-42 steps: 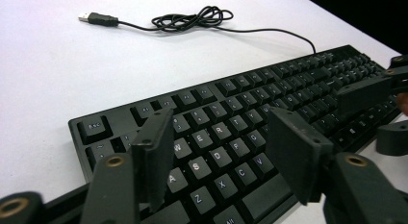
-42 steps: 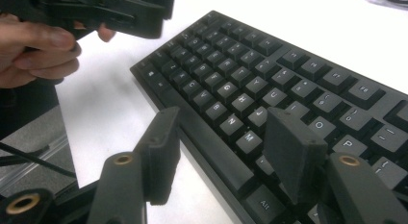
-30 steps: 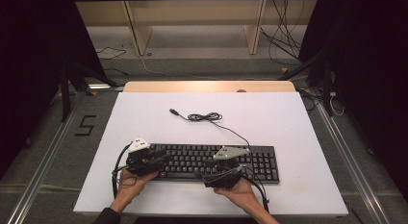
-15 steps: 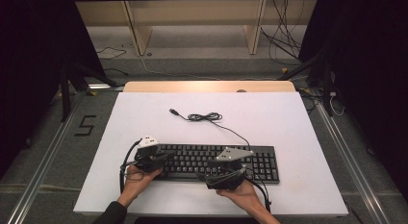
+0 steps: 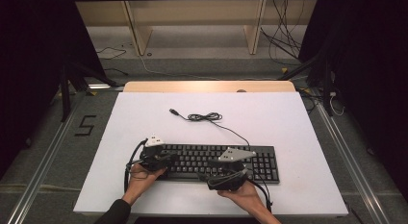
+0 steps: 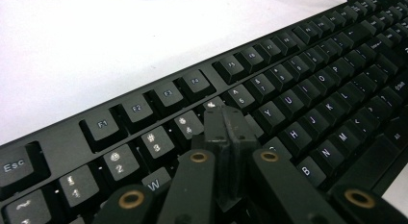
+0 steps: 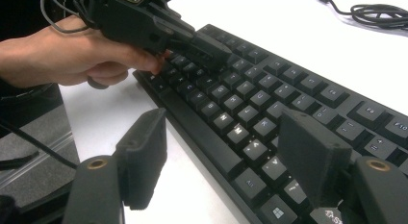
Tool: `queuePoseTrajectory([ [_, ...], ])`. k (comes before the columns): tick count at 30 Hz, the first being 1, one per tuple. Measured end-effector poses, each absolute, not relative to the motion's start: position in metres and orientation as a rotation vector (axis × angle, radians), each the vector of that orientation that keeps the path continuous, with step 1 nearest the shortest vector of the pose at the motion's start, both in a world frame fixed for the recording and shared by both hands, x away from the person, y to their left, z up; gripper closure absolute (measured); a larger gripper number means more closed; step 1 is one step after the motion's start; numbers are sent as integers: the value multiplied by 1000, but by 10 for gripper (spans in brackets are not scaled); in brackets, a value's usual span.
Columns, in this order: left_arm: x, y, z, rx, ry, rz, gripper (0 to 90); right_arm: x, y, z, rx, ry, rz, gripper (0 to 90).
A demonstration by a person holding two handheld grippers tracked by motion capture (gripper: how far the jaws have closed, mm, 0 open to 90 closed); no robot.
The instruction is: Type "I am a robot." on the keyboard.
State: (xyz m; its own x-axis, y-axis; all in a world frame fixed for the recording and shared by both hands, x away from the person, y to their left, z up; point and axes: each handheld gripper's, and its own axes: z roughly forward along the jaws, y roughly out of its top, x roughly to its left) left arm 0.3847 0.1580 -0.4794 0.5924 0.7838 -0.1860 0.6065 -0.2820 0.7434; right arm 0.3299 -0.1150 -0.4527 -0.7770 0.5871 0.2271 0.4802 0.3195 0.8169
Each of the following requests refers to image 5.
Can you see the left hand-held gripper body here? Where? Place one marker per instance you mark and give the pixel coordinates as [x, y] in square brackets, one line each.
[154, 156]

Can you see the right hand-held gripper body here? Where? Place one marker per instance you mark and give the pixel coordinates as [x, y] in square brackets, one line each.
[232, 172]

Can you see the black computer keyboard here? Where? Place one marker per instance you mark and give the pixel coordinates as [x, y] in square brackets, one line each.
[198, 163]

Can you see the person's right hand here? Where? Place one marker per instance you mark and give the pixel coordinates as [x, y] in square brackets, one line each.
[245, 196]

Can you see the person's left hand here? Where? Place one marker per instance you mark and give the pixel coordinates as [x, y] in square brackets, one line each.
[139, 182]

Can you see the wooden desk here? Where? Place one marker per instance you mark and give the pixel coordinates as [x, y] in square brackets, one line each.
[192, 86]

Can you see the yellow tape piece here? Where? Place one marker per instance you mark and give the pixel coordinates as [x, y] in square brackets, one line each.
[284, 70]
[92, 93]

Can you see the black metal stand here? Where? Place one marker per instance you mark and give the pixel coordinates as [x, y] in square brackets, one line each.
[65, 95]
[325, 89]

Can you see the black curtain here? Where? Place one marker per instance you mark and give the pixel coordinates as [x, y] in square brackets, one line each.
[369, 73]
[32, 57]

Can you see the aluminium floor rail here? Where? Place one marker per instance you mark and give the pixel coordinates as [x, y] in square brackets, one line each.
[41, 160]
[352, 160]

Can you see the beige wooden shelf frame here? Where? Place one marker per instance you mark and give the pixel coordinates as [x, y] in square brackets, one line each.
[138, 31]

